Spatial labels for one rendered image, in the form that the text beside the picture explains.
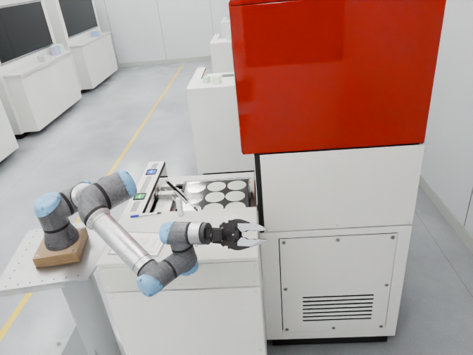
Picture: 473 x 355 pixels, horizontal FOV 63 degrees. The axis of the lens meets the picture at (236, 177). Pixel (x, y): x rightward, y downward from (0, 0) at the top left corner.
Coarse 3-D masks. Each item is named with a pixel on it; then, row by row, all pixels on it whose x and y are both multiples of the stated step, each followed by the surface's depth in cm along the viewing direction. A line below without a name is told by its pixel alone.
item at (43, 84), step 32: (0, 0) 527; (32, 0) 605; (0, 32) 523; (32, 32) 600; (0, 64) 519; (32, 64) 581; (64, 64) 648; (0, 96) 531; (32, 96) 551; (64, 96) 642; (32, 128) 561
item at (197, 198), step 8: (192, 184) 212; (200, 184) 211; (208, 184) 210; (184, 192) 205; (192, 192) 204; (200, 192) 203; (208, 192) 202; (224, 192) 201; (192, 200) 197; (200, 200) 197; (224, 200) 194; (240, 200) 193; (184, 208) 191; (192, 208) 190; (200, 208) 190
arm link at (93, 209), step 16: (96, 192) 138; (80, 208) 136; (96, 208) 135; (96, 224) 133; (112, 224) 133; (112, 240) 130; (128, 240) 130; (128, 256) 127; (144, 256) 127; (144, 272) 124; (160, 272) 124; (144, 288) 121; (160, 288) 124
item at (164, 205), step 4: (176, 196) 211; (160, 200) 204; (164, 200) 203; (168, 200) 203; (172, 200) 203; (156, 204) 200; (160, 204) 200; (164, 204) 200; (168, 204) 199; (172, 204) 202; (156, 208) 197; (160, 208) 196; (164, 208) 196; (168, 208) 196
